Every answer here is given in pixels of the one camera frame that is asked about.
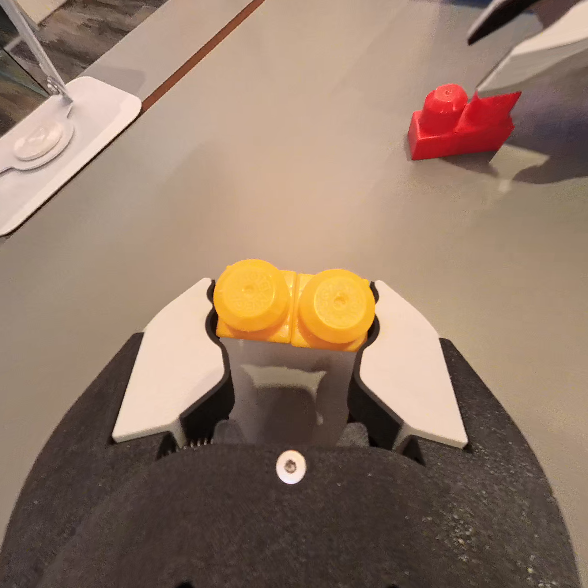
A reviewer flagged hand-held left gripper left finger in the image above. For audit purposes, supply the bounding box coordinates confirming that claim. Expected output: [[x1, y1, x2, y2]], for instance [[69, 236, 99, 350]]
[[111, 279, 231, 443]]

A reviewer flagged red mega block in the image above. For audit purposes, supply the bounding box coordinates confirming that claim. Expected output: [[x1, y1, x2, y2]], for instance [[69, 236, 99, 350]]
[[407, 83, 523, 162]]

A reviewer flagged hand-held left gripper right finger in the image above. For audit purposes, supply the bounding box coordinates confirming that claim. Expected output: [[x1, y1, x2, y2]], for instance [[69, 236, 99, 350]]
[[352, 281, 470, 449]]

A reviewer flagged yellow mega block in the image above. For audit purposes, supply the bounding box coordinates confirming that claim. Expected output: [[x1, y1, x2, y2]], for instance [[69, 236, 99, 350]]
[[292, 268, 378, 353], [213, 258, 297, 346]]

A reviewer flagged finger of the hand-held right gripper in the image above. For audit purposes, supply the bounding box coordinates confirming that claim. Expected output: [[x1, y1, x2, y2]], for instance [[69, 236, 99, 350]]
[[465, 0, 554, 46], [475, 21, 588, 95]]

